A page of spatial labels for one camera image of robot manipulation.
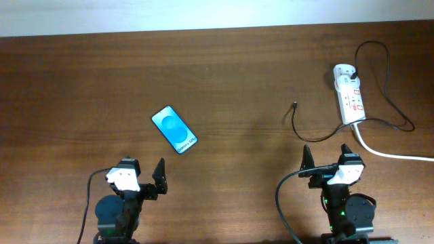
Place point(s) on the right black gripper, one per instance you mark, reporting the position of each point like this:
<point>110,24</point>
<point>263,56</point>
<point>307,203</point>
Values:
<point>323,180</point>

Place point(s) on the white power strip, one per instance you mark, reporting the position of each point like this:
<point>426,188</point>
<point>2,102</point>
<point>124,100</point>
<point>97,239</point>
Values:
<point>349,99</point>

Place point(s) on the blue screen Galaxy smartphone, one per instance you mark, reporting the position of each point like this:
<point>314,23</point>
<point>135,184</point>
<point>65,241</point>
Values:
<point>174,129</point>

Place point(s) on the white USB charger adapter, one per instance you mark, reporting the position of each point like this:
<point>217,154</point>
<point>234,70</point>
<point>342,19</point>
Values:
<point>345,75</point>

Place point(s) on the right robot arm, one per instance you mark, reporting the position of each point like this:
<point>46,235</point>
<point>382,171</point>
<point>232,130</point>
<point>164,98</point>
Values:
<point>350,215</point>

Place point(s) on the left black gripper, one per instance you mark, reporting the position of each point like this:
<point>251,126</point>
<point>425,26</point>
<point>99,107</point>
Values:
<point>148,192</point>

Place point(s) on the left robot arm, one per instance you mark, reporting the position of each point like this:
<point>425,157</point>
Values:
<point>119,214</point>

